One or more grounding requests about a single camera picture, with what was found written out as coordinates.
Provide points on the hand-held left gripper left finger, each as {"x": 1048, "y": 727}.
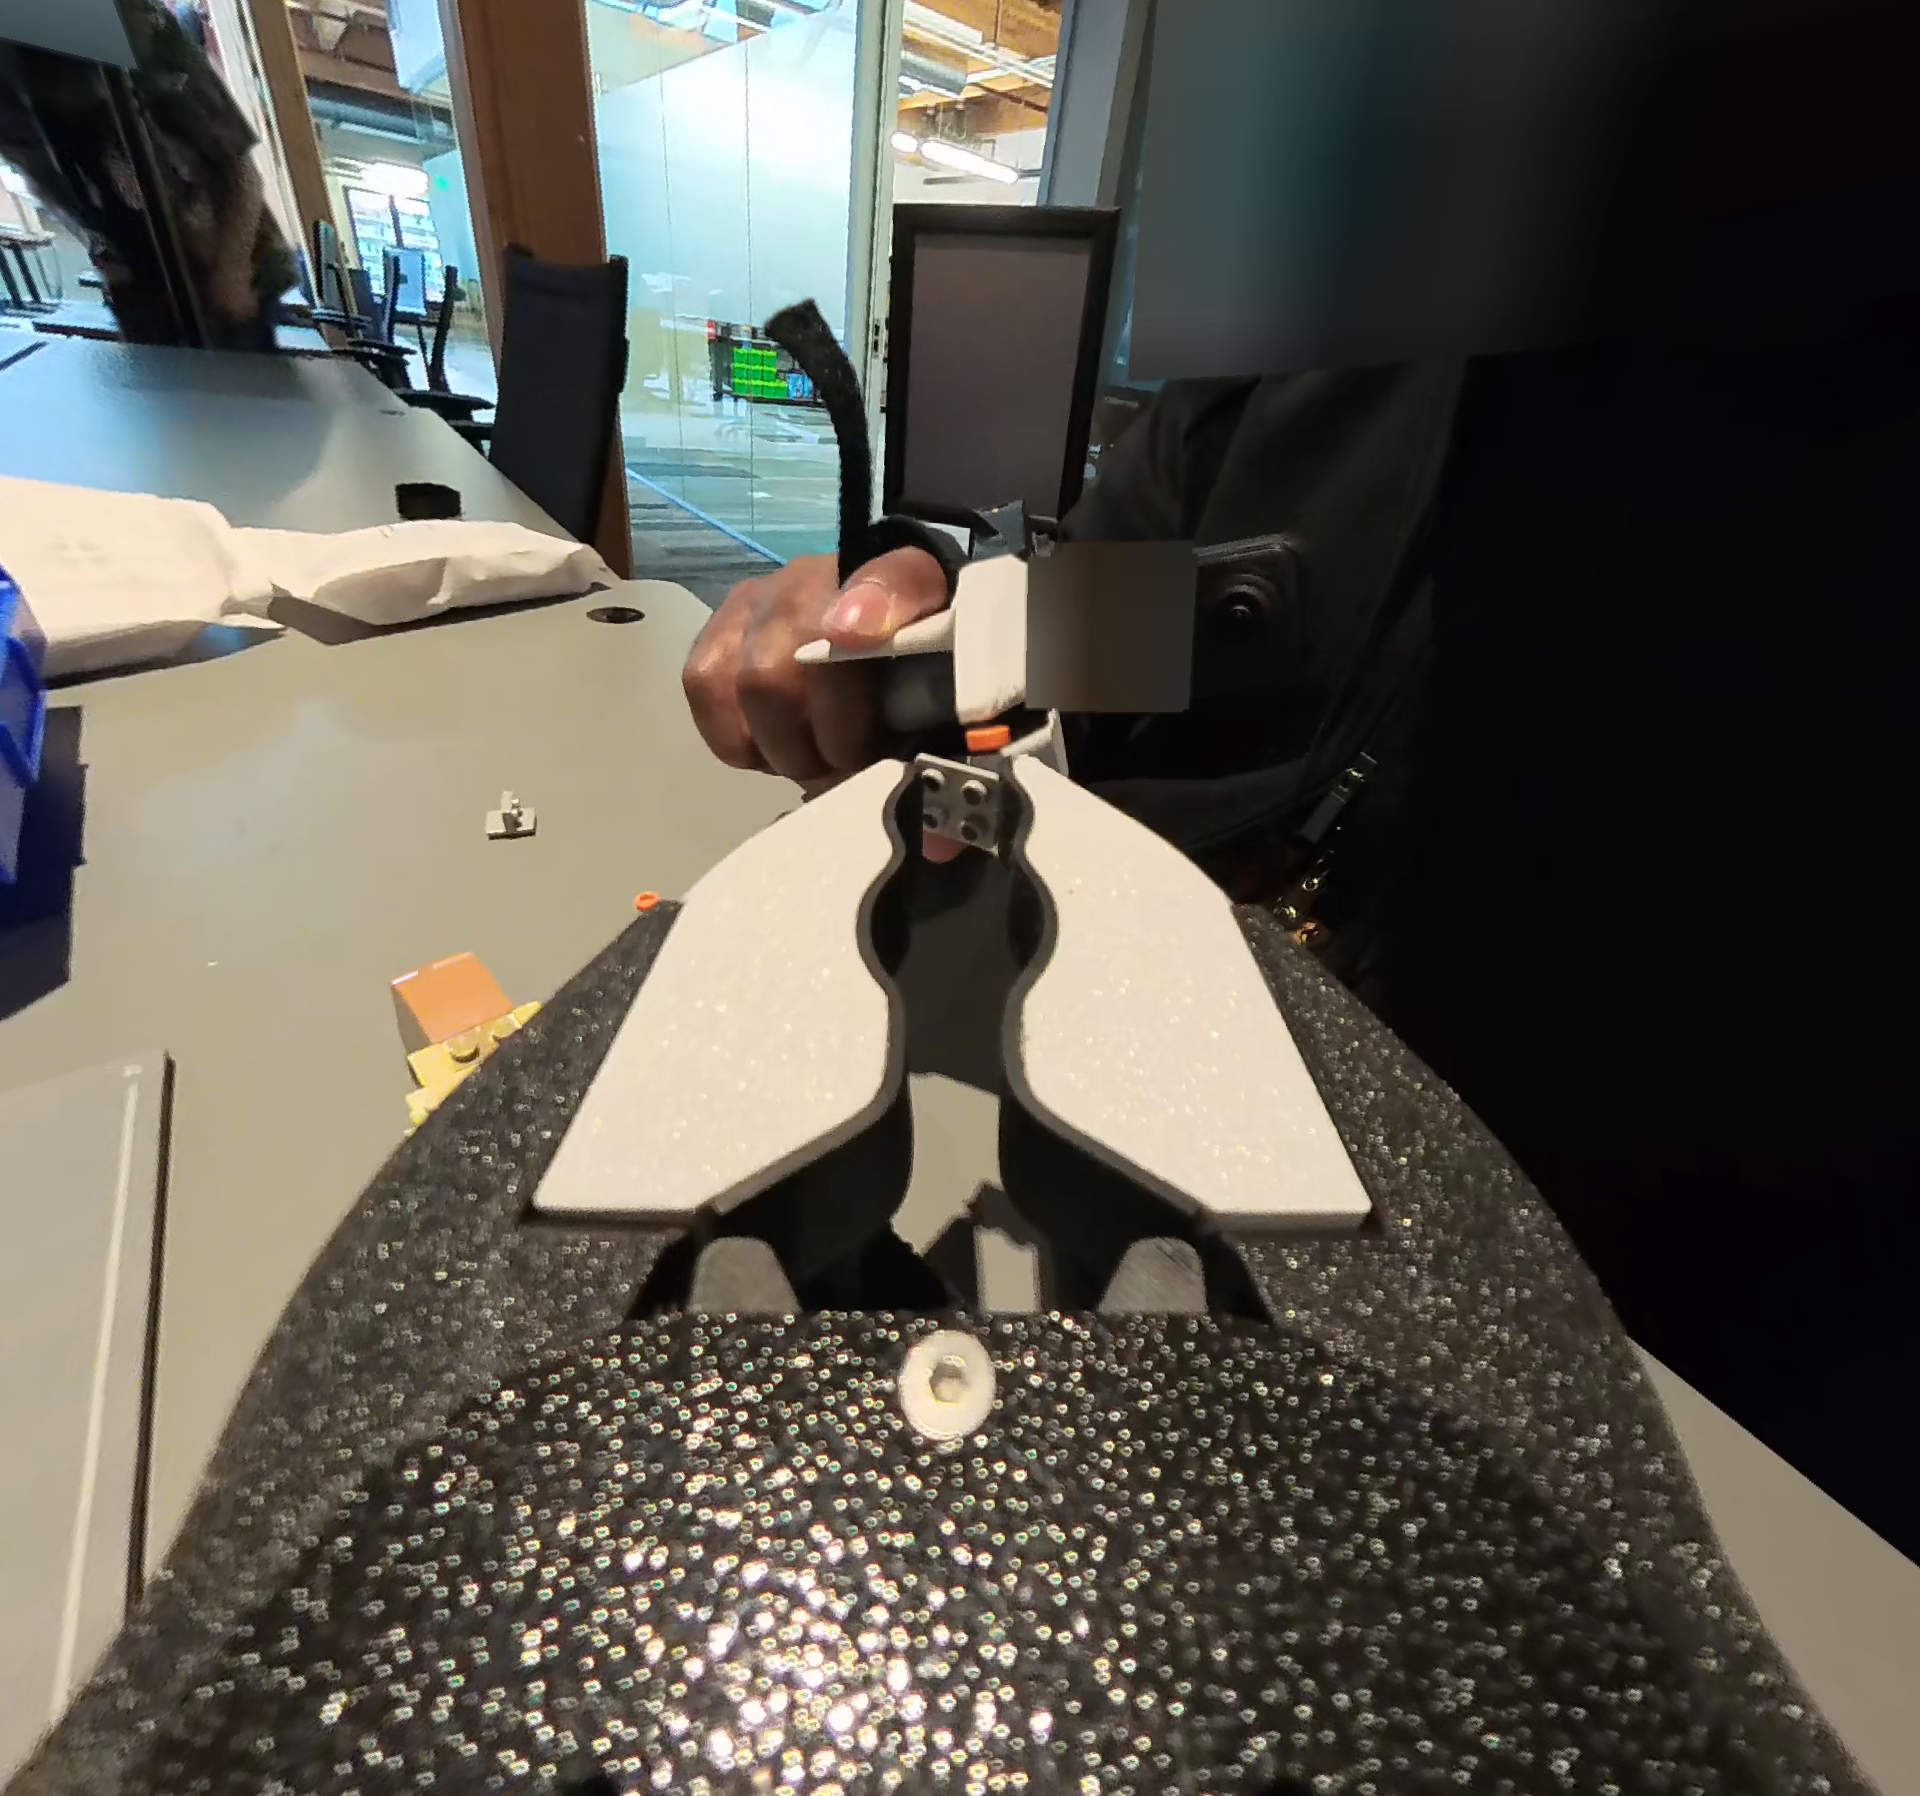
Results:
{"x": 751, "y": 1031}

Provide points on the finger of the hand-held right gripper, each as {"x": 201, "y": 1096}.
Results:
{"x": 995, "y": 640}

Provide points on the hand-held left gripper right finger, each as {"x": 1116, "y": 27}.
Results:
{"x": 1170, "y": 1031}

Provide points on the small dark grey brick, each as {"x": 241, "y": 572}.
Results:
{"x": 960, "y": 806}

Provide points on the orange tan brick model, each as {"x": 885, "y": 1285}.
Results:
{"x": 450, "y": 1002}

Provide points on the small pale grey brick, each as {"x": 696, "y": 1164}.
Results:
{"x": 512, "y": 818}

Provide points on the person's right hand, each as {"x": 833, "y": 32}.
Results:
{"x": 751, "y": 671}

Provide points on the black framed screen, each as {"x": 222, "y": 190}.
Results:
{"x": 900, "y": 325}

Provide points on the person's dark jacket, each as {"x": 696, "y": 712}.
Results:
{"x": 1574, "y": 924}

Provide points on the black office chair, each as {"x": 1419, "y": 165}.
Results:
{"x": 563, "y": 386}

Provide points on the wooden pillar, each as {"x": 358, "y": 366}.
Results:
{"x": 526, "y": 102}

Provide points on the grey instruction booklet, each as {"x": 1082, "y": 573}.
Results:
{"x": 75, "y": 1300}

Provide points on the blue plastic bin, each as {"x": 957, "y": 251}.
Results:
{"x": 23, "y": 715}

